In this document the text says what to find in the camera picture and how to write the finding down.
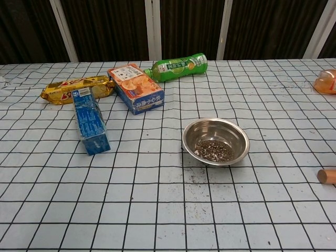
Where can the brown cylindrical object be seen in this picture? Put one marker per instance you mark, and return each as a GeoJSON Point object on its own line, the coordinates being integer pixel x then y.
{"type": "Point", "coordinates": [326, 176]}

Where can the stainless steel bowl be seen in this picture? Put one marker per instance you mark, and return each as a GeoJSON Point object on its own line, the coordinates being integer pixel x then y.
{"type": "Point", "coordinates": [210, 128]}

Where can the brown food bits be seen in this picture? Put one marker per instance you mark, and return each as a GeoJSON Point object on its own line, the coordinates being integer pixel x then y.
{"type": "Point", "coordinates": [214, 151]}

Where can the orange cracker box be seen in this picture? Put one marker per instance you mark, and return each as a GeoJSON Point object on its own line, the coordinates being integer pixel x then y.
{"type": "Point", "coordinates": [136, 86]}

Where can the green plastic drink bottle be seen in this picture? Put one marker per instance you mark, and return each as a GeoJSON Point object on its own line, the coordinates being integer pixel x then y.
{"type": "Point", "coordinates": [178, 68]}

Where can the checked white tablecloth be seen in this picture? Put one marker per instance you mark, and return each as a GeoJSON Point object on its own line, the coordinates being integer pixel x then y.
{"type": "Point", "coordinates": [157, 197]}

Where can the blue biscuit box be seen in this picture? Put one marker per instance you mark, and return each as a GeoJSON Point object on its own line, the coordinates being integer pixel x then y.
{"type": "Point", "coordinates": [90, 123]}

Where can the gold biscuit packet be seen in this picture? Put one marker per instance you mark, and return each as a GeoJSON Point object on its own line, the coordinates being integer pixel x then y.
{"type": "Point", "coordinates": [65, 88]}

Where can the orange juice bottle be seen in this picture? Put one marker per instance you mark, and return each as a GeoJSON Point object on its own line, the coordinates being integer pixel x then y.
{"type": "Point", "coordinates": [326, 84]}

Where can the white frame post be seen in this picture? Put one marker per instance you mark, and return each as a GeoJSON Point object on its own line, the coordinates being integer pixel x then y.
{"type": "Point", "coordinates": [225, 31]}
{"type": "Point", "coordinates": [320, 26]}
{"type": "Point", "coordinates": [64, 31]}
{"type": "Point", "coordinates": [152, 31]}

